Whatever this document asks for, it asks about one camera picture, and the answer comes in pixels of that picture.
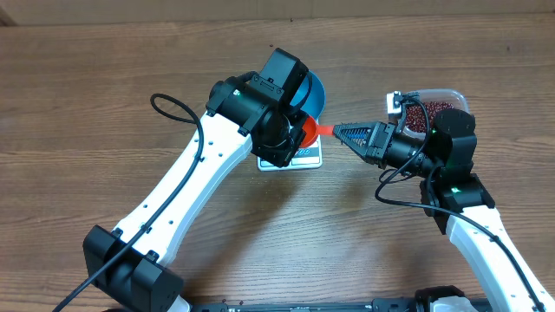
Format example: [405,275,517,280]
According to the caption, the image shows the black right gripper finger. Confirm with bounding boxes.
[338,137,372,163]
[333,122,376,138]

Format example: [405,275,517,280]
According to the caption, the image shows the orange scoop with blue handle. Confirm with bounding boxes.
[300,116,338,148]

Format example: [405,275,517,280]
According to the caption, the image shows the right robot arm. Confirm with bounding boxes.
[333,108,554,311]

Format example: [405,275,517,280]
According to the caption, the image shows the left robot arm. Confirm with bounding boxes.
[83,49,311,311]

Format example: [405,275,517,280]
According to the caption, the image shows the white digital kitchen scale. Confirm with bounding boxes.
[257,138,323,172]

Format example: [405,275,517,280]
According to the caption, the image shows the blue plastic bowl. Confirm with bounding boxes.
[291,71,326,120]

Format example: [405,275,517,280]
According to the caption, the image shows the clear plastic container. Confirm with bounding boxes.
[402,88,470,140]

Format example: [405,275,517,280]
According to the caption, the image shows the red beans in container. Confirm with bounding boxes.
[406,101,454,133]

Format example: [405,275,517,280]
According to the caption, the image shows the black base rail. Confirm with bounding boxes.
[186,284,495,312]

